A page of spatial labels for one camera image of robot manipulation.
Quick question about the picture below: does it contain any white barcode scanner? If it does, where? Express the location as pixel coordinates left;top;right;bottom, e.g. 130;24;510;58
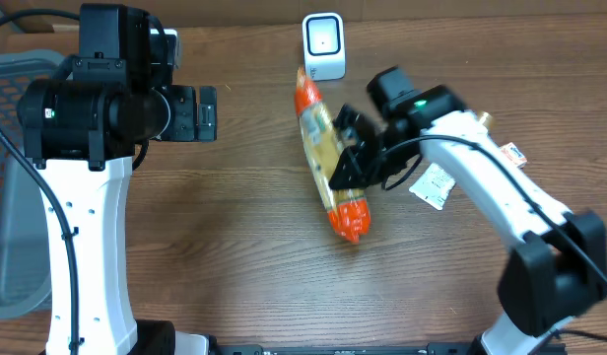
302;12;346;81

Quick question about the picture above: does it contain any white tube gold cap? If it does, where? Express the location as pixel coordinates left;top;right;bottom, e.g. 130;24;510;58
409;111;494;211

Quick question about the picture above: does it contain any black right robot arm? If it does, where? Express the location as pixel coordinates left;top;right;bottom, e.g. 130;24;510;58
329;67;607;354

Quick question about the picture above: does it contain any orange flame-print box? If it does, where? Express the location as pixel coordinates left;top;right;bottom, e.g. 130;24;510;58
500;142;527;169

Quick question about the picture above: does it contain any dark grey plastic basket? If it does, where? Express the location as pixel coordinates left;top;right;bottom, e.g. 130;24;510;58
0;49;63;320

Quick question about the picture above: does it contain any orange spaghetti packet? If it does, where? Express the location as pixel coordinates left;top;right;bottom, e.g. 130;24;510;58
294;66;371;244

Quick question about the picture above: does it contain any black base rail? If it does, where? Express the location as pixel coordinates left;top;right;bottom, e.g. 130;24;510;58
208;342;484;355

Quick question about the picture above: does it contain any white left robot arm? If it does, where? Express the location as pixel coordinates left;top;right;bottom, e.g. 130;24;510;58
18;4;217;355

